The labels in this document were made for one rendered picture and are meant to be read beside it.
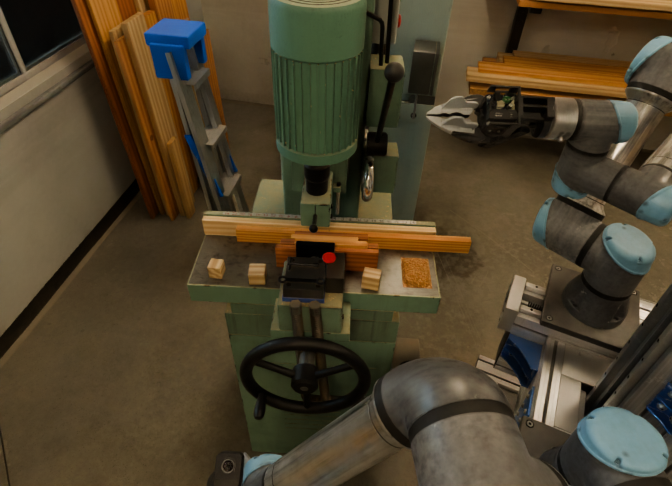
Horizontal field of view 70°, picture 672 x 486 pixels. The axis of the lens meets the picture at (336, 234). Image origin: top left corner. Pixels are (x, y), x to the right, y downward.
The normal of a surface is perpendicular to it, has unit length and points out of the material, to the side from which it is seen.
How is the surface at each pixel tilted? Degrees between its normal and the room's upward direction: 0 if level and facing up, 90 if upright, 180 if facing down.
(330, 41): 90
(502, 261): 0
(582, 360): 0
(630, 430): 8
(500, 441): 14
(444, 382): 27
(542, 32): 90
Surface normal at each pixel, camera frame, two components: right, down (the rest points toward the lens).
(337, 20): 0.40, 0.62
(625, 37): -0.18, 0.66
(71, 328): 0.04, -0.74
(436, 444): -0.69, -0.49
